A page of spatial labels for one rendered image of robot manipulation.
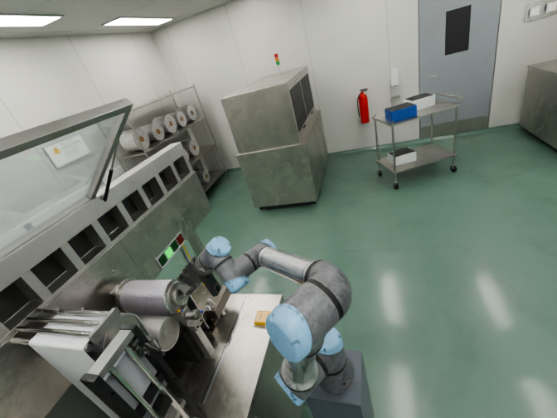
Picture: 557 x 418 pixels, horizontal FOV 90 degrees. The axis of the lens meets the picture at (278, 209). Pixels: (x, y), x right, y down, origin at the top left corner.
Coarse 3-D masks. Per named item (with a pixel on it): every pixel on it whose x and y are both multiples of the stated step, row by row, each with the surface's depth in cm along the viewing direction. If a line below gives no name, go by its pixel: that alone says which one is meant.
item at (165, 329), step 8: (144, 320) 110; (152, 320) 109; (160, 320) 108; (168, 320) 110; (176, 320) 114; (152, 328) 106; (160, 328) 105; (168, 328) 109; (176, 328) 114; (160, 336) 106; (168, 336) 109; (176, 336) 113; (160, 344) 105; (168, 344) 109
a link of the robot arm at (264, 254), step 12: (264, 240) 103; (252, 252) 99; (264, 252) 94; (276, 252) 91; (264, 264) 93; (276, 264) 87; (288, 264) 82; (300, 264) 79; (312, 264) 74; (324, 264) 72; (288, 276) 82; (300, 276) 77; (312, 276) 68; (324, 276) 66; (336, 276) 66; (336, 288) 63; (348, 288) 66; (348, 300) 64
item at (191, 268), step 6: (192, 258) 104; (192, 264) 102; (186, 270) 107; (192, 270) 106; (180, 276) 106; (186, 276) 105; (192, 276) 106; (198, 276) 106; (186, 282) 107; (192, 282) 106; (198, 282) 106
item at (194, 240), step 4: (192, 232) 207; (196, 232) 211; (192, 236) 207; (196, 236) 211; (188, 240) 210; (192, 240) 209; (196, 240) 211; (200, 240) 214; (192, 244) 211; (196, 244) 210; (200, 244) 214; (192, 248) 214; (196, 248) 213; (200, 248) 214; (204, 248) 218; (196, 252) 215; (200, 252) 214; (196, 256) 218; (212, 272) 226; (216, 276) 231; (220, 284) 236
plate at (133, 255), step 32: (192, 192) 185; (160, 224) 155; (192, 224) 182; (128, 256) 134; (96, 288) 118; (0, 352) 87; (32, 352) 95; (0, 384) 86; (32, 384) 94; (64, 384) 103; (0, 416) 86; (32, 416) 93
